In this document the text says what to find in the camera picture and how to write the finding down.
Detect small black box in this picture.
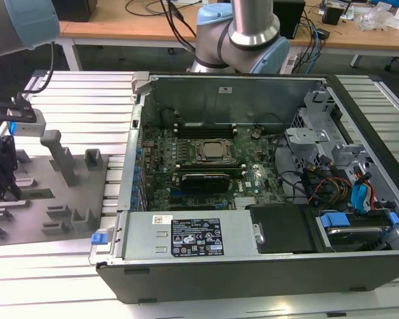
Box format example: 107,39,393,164
321,5,345,26

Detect silver chipset heatsink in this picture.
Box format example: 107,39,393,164
234,195,257,209

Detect wooden desk white frame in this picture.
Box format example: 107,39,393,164
55,0,200,72
285,0,399,69

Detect grey power supply with label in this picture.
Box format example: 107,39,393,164
121,211,259,262

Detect clear plastic bags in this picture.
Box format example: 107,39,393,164
357,3,399,33

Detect black graphics card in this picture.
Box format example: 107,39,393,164
179,171,232,193

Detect CPU socket with metal cover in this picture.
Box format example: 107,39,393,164
189,138,237,163

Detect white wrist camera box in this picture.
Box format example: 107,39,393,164
6,108,47,137

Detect grey metal drive cage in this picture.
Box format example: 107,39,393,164
284,89,392,213

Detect wide black equipment case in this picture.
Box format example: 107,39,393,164
55,0,97,23

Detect blue flat data cable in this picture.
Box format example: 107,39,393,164
350,167,375,215

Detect black RAM slot bank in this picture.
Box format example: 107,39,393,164
174,121,237,140
175,161,247,177

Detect grey parts rack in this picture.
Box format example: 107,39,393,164
0,129,110,247

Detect tall black desktop box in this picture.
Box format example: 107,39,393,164
272,0,307,40

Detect white power strip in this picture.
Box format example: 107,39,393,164
281,54,299,74

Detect hard disk in blue carrier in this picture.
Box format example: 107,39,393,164
315,211,399,253

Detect black open PC case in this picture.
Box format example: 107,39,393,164
89,71,399,305

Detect silver CPU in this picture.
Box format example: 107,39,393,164
199,141,233,160

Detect red yellow power wire bundle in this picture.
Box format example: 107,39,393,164
309,175,353,207

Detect black plastic shroud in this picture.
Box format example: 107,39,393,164
245,204,317,255

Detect green motherboard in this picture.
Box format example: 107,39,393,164
139,122,287,212

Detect black camera cable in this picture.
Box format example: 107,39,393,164
23,41,57,99

